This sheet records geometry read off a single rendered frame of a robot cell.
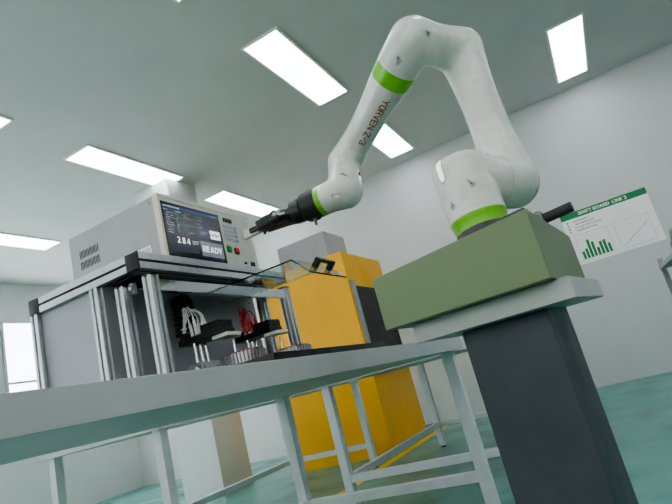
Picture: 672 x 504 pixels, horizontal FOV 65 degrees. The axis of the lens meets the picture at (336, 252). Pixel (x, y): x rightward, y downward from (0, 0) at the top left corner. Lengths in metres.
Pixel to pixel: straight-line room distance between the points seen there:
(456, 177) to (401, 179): 5.94
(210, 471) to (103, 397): 4.83
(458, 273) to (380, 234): 6.10
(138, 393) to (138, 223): 0.89
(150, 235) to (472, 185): 0.90
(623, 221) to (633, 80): 1.59
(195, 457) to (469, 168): 4.83
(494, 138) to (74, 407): 1.07
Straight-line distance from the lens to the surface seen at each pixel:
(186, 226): 1.65
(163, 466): 2.78
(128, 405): 0.80
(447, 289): 1.03
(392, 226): 7.05
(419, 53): 1.42
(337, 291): 5.21
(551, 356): 1.10
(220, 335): 1.47
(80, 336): 1.58
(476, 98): 1.44
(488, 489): 2.45
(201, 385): 0.91
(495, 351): 1.12
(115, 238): 1.70
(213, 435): 5.50
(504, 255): 0.99
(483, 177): 1.22
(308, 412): 5.44
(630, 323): 6.49
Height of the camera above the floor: 0.66
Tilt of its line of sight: 14 degrees up
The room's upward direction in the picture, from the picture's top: 15 degrees counter-clockwise
